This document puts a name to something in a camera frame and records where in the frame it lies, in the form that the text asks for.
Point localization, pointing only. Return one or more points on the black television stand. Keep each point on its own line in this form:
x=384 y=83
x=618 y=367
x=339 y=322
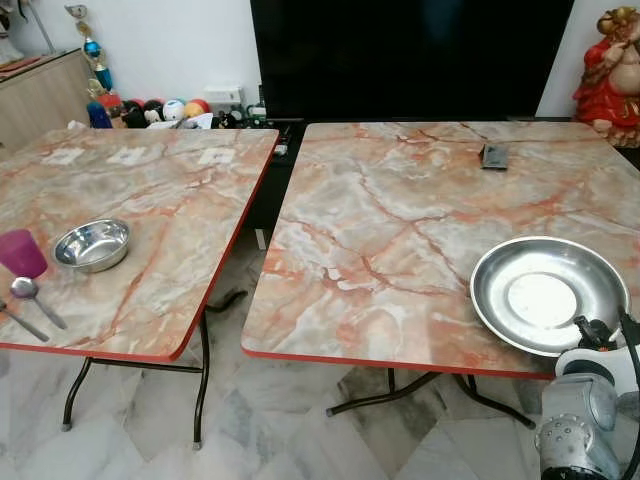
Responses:
x=275 y=170

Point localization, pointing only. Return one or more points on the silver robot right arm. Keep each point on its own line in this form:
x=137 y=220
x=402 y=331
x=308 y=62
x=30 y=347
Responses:
x=585 y=420

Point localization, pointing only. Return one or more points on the orange toy ball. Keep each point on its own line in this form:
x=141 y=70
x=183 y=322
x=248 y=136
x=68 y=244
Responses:
x=197 y=107

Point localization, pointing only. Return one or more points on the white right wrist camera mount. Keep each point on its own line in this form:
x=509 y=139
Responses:
x=598 y=362

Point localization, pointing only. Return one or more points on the large steel plate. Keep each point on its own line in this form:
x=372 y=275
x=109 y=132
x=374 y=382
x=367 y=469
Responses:
x=545 y=295

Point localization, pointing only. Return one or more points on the black television screen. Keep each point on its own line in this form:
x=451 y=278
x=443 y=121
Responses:
x=410 y=55

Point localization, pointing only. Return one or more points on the pink plastic cup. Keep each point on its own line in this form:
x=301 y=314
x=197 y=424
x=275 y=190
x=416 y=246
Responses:
x=20 y=255

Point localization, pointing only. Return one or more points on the gold and blue trophy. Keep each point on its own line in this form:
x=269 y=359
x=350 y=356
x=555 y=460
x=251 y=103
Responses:
x=95 y=55

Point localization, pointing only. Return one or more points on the small dark flat box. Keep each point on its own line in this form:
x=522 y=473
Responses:
x=494 y=156

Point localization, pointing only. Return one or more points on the red and gold statue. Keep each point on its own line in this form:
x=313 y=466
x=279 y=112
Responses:
x=608 y=90

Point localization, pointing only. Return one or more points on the white power box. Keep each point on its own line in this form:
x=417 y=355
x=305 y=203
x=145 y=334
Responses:
x=224 y=97

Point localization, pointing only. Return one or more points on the white and blue toy ball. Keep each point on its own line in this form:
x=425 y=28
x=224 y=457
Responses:
x=174 y=108

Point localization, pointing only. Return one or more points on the marble folding table with stickers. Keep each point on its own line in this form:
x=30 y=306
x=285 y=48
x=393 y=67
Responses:
x=150 y=230

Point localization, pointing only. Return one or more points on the large marble folding table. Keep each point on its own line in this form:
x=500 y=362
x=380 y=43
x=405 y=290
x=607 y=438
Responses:
x=400 y=230

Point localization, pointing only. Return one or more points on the wooden cabinet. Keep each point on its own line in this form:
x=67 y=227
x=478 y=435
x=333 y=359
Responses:
x=40 y=100

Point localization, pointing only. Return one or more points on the steel spoon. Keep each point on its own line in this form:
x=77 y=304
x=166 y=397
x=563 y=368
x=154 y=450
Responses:
x=24 y=288

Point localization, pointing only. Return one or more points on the small steel bowl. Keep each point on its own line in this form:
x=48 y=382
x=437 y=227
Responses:
x=92 y=245

